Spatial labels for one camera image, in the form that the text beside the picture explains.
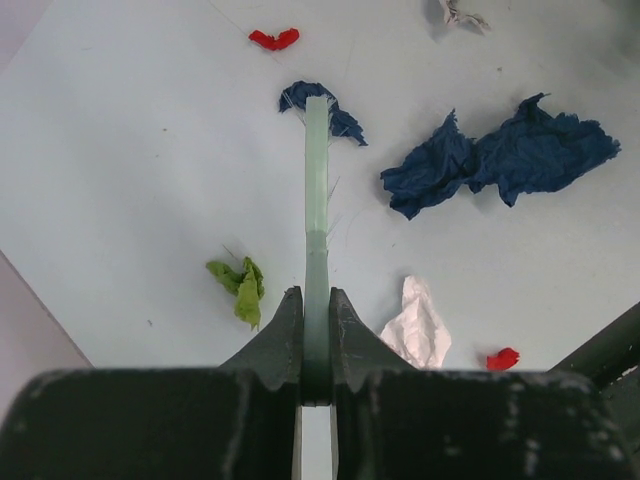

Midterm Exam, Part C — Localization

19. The small dark blue paper scrap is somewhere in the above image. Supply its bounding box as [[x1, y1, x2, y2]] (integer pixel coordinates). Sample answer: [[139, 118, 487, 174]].
[[278, 80, 368, 147]]

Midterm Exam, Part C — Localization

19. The small red scrap bottom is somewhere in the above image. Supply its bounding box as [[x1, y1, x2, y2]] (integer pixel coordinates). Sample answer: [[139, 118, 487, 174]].
[[486, 347, 520, 371]]

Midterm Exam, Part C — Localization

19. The green paper scrap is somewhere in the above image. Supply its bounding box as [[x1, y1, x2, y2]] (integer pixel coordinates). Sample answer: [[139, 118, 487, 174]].
[[205, 257, 265, 331]]

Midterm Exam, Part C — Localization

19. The small green hand brush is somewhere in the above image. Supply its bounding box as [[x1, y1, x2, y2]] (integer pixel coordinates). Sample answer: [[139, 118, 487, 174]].
[[301, 95, 333, 407]]

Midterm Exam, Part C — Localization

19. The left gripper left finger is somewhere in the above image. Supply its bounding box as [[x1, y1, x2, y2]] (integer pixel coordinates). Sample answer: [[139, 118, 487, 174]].
[[1, 287, 303, 479]]

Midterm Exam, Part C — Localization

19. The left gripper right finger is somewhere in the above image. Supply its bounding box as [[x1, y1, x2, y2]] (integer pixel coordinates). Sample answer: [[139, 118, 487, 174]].
[[329, 288, 635, 479]]

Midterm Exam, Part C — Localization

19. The large dark blue paper scrap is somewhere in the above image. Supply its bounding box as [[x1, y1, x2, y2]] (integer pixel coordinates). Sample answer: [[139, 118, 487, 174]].
[[380, 93, 621, 220]]

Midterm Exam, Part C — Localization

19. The white crumpled paper scrap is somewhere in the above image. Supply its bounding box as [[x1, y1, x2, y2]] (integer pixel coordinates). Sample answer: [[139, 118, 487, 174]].
[[380, 275, 452, 370]]

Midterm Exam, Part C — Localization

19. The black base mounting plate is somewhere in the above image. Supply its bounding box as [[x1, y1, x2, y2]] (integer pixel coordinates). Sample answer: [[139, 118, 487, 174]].
[[550, 303, 639, 396]]

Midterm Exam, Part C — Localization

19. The small red scrap top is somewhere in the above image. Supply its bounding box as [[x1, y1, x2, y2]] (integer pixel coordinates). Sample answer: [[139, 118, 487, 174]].
[[248, 28, 300, 51]]

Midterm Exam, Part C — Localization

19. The grey paper scrap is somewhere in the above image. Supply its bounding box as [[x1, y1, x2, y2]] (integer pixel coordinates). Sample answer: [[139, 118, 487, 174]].
[[423, 0, 491, 37]]

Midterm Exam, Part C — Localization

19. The small red scrap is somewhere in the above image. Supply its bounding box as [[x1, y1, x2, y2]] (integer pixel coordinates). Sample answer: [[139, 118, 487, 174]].
[[248, 28, 300, 51], [486, 347, 520, 371]]

